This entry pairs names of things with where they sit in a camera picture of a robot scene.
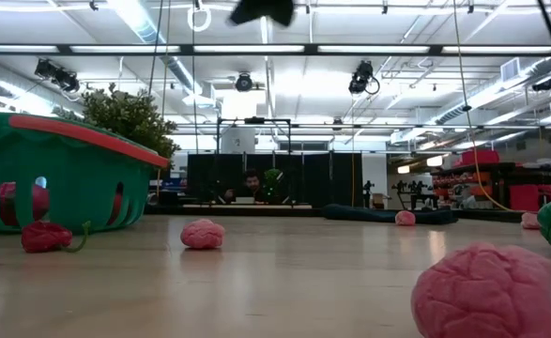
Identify shelf with red bins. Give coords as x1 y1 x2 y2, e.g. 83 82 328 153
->
432 148 551 213

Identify person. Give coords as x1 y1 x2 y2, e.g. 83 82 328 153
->
222 168 269 204

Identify red toy bell pepper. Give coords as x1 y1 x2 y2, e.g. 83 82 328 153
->
0 181 51 227

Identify yellow hanging cable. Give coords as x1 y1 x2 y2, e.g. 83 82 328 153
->
452 0 515 213

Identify white box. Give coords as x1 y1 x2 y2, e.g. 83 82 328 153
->
221 127 256 155

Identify red toy cherry green stem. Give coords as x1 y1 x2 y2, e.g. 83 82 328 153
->
20 220 92 254

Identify black partition panels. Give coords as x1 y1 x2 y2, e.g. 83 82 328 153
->
187 152 364 207

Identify green bushy artificial plant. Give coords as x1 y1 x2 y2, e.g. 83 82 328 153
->
52 83 182 163

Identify background green plant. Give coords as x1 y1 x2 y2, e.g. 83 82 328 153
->
263 168 285 198

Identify white hanging ring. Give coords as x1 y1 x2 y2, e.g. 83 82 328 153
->
187 4 212 33

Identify green basket orange handles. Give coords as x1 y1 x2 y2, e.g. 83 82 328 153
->
0 111 171 235

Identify folded navy blue cloth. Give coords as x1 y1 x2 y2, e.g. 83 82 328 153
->
321 203 459 225

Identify pink textured toy fruit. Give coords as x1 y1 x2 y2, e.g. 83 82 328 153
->
521 211 543 231
409 241 551 338
179 218 226 251
393 209 417 227

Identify black background robot frame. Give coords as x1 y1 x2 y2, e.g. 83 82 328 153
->
215 116 294 207

